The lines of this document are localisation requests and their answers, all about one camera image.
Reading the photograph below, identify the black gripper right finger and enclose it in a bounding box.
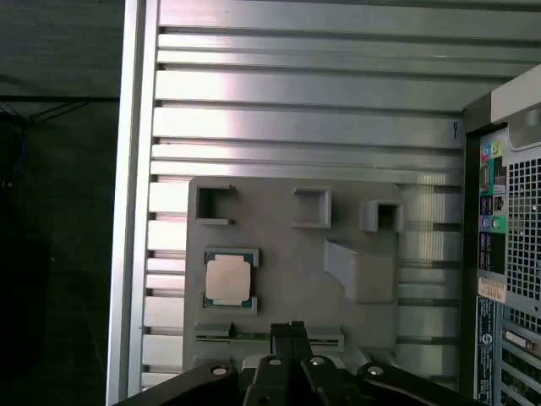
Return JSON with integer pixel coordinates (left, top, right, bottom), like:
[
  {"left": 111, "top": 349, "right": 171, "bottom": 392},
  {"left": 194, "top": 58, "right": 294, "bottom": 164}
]
[{"left": 291, "top": 320, "right": 482, "bottom": 406}]

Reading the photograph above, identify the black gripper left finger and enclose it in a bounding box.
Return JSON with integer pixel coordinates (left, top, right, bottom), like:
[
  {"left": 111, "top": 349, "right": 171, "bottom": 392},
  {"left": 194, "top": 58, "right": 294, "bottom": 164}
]
[{"left": 122, "top": 321, "right": 298, "bottom": 406}]

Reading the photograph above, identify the silver green CPU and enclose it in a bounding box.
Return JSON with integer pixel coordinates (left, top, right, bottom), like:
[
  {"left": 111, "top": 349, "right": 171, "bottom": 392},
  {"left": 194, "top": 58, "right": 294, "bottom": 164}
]
[{"left": 202, "top": 249, "right": 260, "bottom": 309}]

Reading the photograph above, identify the green RAM stick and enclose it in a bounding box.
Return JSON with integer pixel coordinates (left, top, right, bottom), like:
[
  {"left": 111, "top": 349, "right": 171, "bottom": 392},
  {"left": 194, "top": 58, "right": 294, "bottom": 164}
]
[{"left": 196, "top": 332, "right": 342, "bottom": 343}]

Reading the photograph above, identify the grey plastic parts rack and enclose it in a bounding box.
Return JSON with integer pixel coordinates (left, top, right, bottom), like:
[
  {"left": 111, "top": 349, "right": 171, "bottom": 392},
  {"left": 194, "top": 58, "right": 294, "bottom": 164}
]
[{"left": 182, "top": 176, "right": 402, "bottom": 384}]

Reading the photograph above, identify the orange case label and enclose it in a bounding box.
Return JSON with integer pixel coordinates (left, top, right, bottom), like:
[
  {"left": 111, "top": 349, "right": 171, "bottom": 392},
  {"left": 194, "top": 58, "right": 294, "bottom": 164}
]
[{"left": 476, "top": 277, "right": 507, "bottom": 303}]

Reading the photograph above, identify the silver PC case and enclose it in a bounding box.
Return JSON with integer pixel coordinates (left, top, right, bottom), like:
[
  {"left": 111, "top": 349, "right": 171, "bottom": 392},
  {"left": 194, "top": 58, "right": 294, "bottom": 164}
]
[{"left": 461, "top": 63, "right": 541, "bottom": 406}]

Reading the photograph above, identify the aluminium table edge rail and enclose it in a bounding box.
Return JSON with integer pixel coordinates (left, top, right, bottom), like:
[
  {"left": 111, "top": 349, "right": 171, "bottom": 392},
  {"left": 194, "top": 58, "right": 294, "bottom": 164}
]
[{"left": 105, "top": 0, "right": 162, "bottom": 406}]

